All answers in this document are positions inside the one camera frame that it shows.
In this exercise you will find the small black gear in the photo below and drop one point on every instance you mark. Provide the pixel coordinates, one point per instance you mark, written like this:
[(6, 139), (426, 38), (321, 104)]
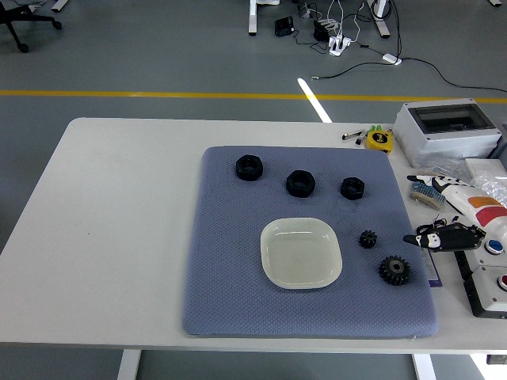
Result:
[(368, 240)]

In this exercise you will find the grey box with red button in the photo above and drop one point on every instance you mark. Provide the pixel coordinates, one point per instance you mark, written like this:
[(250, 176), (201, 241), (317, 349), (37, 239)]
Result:
[(491, 293)]

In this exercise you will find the black charger box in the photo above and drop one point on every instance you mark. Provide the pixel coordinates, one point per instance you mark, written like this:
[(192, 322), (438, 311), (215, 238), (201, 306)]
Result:
[(321, 31)]

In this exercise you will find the clear bag of parts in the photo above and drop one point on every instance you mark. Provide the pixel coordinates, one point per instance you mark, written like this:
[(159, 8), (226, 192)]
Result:
[(493, 186)]

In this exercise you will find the blue-grey quilted mat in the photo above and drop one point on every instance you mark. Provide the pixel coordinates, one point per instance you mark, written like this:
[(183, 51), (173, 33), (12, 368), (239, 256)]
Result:
[(222, 277)]

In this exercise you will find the white plug adapter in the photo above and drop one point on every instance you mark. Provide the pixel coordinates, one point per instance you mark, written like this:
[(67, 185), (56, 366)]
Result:
[(391, 58)]

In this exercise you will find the purple edged paper card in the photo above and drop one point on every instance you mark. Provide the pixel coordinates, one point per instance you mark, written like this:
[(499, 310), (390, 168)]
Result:
[(433, 273)]

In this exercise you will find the flat white box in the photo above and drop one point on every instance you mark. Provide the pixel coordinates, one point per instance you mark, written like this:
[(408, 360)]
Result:
[(489, 165)]

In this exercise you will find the white power strip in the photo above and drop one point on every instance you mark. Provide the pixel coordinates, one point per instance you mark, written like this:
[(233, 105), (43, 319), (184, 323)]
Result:
[(340, 45)]

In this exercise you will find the grey box with blue button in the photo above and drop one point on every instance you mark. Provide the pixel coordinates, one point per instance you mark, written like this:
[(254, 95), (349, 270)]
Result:
[(495, 255)]

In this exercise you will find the black power adapter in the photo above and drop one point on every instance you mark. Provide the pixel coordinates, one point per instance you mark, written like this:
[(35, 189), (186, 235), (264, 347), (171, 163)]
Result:
[(284, 27)]

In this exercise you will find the small black hex nut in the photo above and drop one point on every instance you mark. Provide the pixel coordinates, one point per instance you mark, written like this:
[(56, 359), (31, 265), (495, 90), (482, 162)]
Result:
[(344, 192)]

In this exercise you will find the white square plate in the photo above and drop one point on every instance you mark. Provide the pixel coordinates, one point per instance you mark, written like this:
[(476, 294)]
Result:
[(301, 257)]

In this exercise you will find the grey electrical enclosure box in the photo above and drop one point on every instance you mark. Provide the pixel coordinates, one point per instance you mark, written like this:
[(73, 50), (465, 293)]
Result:
[(416, 134)]

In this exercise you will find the yellow tape measure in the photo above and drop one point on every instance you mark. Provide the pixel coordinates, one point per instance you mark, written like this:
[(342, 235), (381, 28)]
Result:
[(378, 140)]

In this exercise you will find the black office chair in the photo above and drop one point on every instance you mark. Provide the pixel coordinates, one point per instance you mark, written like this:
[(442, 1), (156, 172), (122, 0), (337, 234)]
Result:
[(16, 20)]

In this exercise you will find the silver black utility knife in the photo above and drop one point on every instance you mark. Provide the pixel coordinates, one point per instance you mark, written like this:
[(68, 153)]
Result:
[(350, 135)]

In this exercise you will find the large black hex nut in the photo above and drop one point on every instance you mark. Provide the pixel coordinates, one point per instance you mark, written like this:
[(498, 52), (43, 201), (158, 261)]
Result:
[(291, 188), (239, 170)]

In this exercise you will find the large black gear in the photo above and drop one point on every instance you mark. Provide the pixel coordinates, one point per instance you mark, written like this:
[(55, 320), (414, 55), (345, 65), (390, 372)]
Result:
[(395, 270)]

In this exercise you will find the white desk leg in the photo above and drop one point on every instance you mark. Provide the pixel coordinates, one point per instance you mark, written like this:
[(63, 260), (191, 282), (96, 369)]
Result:
[(253, 20), (381, 20)]

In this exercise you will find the white table leg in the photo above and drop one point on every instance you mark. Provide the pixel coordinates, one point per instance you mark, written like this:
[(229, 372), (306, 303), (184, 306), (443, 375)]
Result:
[(128, 366), (424, 368)]

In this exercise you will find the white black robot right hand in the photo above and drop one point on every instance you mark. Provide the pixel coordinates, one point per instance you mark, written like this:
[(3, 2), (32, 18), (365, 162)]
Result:
[(471, 200)]

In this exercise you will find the clear bag of resistors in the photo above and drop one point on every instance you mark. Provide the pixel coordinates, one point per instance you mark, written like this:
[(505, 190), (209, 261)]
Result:
[(447, 168)]

